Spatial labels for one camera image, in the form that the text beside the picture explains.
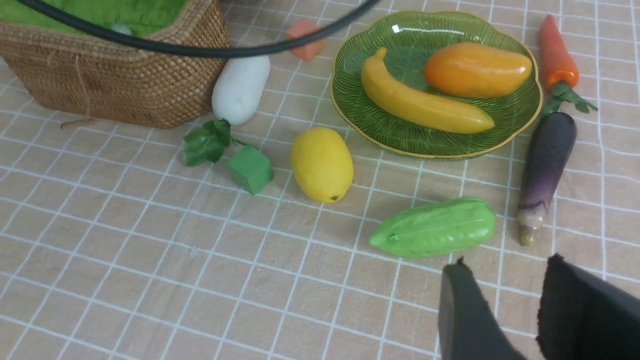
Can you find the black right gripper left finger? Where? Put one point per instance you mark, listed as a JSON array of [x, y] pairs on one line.
[[467, 327]]

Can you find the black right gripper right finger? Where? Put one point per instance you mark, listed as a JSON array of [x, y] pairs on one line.
[[582, 317]]

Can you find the green toy bitter gourd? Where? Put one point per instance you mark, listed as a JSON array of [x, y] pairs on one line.
[[436, 229]]

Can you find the purple toy eggplant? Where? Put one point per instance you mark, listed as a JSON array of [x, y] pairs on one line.
[[548, 152]]

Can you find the yellow toy banana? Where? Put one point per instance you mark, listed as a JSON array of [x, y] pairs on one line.
[[418, 107]]

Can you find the yellow toy lemon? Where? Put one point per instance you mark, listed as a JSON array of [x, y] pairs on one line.
[[322, 164]]

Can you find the orange toy carrot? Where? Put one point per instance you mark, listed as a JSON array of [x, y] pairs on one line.
[[559, 73]]

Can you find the orange toy mango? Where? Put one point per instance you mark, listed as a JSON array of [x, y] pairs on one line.
[[473, 70]]

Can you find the white toy radish with leaves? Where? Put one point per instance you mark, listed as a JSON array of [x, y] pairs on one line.
[[235, 99]]

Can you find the green foam cube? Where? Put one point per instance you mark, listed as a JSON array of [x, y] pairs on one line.
[[251, 170]]

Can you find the woven rattan basket green lining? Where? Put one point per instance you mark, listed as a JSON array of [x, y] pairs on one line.
[[67, 71]]

